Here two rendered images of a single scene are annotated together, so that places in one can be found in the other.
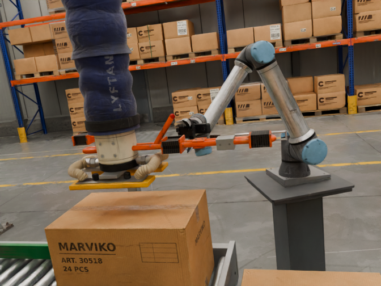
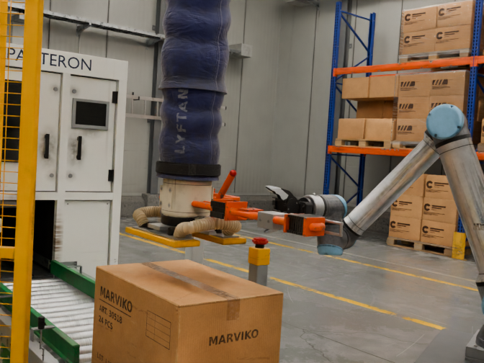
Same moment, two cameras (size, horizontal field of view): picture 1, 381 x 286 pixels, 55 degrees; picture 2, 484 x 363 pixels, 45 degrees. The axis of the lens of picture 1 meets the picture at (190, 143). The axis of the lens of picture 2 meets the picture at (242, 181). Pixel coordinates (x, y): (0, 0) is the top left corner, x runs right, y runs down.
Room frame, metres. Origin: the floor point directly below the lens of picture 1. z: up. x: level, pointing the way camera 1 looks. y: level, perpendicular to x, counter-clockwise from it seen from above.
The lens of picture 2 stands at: (0.01, -1.10, 1.40)
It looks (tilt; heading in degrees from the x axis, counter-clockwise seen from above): 3 degrees down; 38
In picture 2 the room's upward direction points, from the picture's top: 4 degrees clockwise
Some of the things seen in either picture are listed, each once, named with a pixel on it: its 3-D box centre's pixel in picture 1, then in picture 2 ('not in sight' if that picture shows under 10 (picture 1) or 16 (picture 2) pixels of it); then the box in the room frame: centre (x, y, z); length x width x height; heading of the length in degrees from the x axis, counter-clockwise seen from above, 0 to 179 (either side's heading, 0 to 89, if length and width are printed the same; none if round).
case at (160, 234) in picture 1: (137, 248); (181, 334); (1.52, 0.30, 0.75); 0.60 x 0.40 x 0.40; 75
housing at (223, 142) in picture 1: (225, 142); (273, 220); (1.41, -0.14, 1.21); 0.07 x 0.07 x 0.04; 76
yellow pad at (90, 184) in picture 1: (111, 179); (160, 231); (1.43, 0.34, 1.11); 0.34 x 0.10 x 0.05; 76
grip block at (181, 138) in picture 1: (173, 144); (228, 209); (1.46, 0.07, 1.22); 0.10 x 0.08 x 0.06; 166
